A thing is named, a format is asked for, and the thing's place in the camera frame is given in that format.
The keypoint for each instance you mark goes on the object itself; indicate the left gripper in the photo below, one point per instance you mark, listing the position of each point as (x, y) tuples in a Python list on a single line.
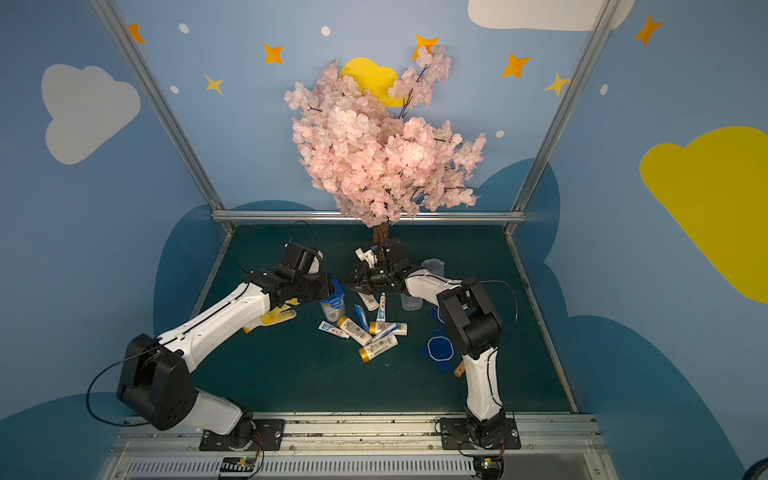
[(324, 286)]

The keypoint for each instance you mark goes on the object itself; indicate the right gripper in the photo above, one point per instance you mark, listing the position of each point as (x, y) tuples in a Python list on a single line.
[(367, 278)]

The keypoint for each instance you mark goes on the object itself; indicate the blue cup lid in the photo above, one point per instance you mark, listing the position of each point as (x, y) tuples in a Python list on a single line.
[(439, 349), (434, 313)]

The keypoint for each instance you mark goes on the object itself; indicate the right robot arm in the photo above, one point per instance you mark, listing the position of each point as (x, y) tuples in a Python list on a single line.
[(469, 316)]

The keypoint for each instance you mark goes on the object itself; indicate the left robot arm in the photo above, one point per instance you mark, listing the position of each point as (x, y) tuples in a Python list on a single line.
[(156, 376)]

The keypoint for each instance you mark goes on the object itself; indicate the orange-cap white bottle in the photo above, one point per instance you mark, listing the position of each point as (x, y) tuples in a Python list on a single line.
[(382, 328), (370, 302), (375, 349), (349, 326)]

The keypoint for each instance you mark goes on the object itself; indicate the yellow work glove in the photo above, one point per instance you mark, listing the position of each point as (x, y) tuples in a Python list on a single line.
[(275, 316)]

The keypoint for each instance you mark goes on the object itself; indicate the blue toothbrush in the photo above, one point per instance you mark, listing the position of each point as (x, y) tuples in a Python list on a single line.
[(361, 316), (388, 331)]

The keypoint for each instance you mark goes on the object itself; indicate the white blue toothpaste tube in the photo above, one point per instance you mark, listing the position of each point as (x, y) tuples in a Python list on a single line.
[(381, 312)]

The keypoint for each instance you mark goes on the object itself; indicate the pink cherry blossom tree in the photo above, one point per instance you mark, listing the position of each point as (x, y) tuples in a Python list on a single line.
[(378, 166)]

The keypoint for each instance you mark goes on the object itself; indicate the left circuit board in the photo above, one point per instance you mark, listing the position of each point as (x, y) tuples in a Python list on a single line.
[(237, 467)]

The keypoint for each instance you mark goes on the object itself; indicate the circuit board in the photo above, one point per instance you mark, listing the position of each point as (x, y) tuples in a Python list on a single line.
[(237, 467), (487, 468)]

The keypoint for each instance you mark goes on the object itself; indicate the right circuit board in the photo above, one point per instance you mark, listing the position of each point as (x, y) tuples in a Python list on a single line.
[(487, 468)]

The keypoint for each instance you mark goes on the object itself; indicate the green wooden-handled scraper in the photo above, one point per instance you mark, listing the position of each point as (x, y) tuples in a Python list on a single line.
[(459, 371)]

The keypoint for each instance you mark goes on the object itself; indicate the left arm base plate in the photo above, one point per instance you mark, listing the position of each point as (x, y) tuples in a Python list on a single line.
[(270, 433)]

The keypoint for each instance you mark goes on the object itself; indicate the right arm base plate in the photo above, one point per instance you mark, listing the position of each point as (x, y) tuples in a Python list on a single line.
[(466, 434)]

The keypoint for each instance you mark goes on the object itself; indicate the left aluminium frame post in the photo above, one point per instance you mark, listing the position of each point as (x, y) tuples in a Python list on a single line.
[(114, 23)]

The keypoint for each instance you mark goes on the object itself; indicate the aluminium frame post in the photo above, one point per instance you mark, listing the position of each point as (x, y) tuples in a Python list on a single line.
[(114, 23), (583, 68)]

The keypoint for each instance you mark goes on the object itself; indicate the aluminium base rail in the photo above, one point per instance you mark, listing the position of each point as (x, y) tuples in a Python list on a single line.
[(369, 446)]

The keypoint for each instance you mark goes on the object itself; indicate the right aluminium frame post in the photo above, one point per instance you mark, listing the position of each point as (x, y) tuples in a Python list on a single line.
[(583, 68)]

